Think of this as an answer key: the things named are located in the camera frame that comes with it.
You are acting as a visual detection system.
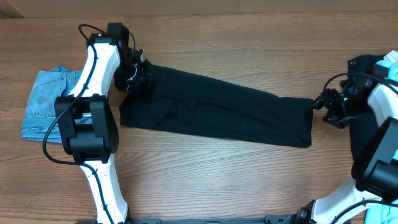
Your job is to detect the black t-shirt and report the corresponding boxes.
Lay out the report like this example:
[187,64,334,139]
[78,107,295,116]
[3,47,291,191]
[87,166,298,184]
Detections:
[119,65,313,148]

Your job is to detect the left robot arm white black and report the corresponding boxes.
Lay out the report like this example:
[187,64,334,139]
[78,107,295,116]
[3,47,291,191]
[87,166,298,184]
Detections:
[51,23,152,223]

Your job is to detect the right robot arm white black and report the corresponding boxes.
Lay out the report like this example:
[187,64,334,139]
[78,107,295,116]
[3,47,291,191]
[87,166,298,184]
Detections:
[284,65,397,223]

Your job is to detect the white pink garment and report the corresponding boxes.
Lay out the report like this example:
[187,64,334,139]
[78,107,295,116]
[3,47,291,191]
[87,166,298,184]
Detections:
[383,50,398,63]

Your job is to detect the folded blue jeans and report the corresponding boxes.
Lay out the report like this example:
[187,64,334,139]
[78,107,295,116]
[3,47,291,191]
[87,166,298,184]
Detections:
[21,66,81,141]

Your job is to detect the light blue garment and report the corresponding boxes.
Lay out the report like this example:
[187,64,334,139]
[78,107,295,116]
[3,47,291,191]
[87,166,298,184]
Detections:
[364,60,397,224]

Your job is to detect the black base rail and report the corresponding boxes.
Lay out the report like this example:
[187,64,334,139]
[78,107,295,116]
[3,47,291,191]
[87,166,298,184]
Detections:
[131,215,292,224]

